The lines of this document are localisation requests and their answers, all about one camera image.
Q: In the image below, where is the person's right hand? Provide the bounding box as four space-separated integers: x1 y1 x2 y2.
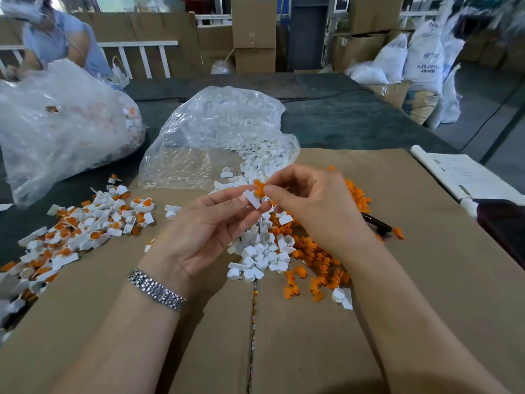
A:
262 164 377 264

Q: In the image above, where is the person's left hand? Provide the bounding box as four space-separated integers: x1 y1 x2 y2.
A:
139 185 273 299

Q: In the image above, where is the person's left forearm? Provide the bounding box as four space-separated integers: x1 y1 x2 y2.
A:
49 282 184 394

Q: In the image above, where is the person's right forearm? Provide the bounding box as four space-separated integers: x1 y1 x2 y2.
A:
342 238 511 394

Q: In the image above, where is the pile of white plastic parts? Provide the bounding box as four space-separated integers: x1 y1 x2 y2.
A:
209 139 296 282

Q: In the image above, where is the clear bag of white parts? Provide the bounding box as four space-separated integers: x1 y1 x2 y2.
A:
138 85 301 192

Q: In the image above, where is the pile of orange plastic parts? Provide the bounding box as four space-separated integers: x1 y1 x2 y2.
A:
271 166 372 303

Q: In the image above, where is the black pen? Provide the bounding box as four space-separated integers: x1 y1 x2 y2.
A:
361 213 393 237

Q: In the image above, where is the dark grey table cover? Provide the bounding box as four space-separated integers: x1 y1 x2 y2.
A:
0 72 460 267

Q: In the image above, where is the open brown cardboard box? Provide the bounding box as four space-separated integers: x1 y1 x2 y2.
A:
367 80 412 110

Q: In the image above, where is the white plastic sack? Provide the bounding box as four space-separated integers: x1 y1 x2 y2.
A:
372 33 409 84
425 64 463 129
345 60 389 86

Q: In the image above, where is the pile of assembled white-orange parts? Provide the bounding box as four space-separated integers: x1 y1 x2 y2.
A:
0 174 157 343

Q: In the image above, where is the stack of brown cardboard boxes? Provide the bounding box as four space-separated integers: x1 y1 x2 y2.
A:
231 0 278 74

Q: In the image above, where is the white railing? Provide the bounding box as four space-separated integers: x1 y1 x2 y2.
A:
0 40 179 79

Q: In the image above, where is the brown paper sack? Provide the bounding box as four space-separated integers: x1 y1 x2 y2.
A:
403 90 439 126

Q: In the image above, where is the large clear bag of assembled parts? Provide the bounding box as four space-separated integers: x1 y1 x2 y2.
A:
0 58 147 208

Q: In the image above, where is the brown cardboard sheet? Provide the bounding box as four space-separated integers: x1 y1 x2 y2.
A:
0 148 525 394

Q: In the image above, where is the white rolled paper sheet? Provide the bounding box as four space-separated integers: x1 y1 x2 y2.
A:
410 144 525 206

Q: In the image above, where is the large flat brown cardboard panel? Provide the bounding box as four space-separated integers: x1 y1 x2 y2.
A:
74 11 204 79

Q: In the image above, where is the large white printed sack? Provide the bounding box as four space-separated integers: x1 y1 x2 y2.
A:
403 19 446 95

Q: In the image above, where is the dark maroon bag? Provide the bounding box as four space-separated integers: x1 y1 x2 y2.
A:
472 198 525 270

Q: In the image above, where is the silver metal link bracelet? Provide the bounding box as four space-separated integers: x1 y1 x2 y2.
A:
127 269 188 312

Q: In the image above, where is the black floor cable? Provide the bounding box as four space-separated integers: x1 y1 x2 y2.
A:
471 83 522 152

